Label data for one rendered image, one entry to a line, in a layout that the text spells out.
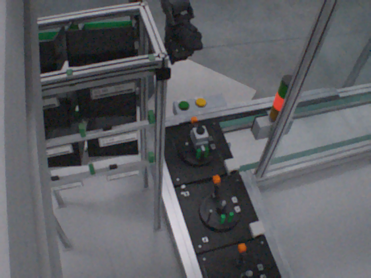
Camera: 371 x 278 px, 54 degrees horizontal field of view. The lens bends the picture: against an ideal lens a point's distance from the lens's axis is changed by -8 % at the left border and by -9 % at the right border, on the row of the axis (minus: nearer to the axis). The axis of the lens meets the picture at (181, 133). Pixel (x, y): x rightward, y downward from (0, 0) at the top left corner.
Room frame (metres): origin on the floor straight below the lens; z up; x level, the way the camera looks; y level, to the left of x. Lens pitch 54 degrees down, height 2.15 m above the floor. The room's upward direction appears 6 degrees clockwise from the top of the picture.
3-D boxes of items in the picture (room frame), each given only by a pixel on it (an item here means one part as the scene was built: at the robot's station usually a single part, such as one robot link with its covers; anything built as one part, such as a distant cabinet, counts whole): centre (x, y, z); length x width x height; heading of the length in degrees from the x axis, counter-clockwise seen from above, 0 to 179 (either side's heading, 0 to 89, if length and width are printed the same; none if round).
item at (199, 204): (0.55, -0.15, 1.01); 0.24 x 0.24 x 0.13; 21
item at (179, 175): (0.79, -0.06, 0.96); 0.24 x 0.24 x 0.02; 21
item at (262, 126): (0.75, -0.28, 1.29); 0.12 x 0.05 x 0.25; 111
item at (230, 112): (1.03, -0.26, 0.91); 0.89 x 0.06 x 0.11; 111
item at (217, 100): (1.02, -0.06, 0.93); 0.21 x 0.07 x 0.06; 111
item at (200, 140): (0.78, -0.07, 1.06); 0.08 x 0.04 x 0.07; 21
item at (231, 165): (0.73, -0.19, 0.97); 0.05 x 0.05 x 0.04; 21
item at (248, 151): (0.88, -0.35, 0.91); 0.84 x 0.28 x 0.10; 111
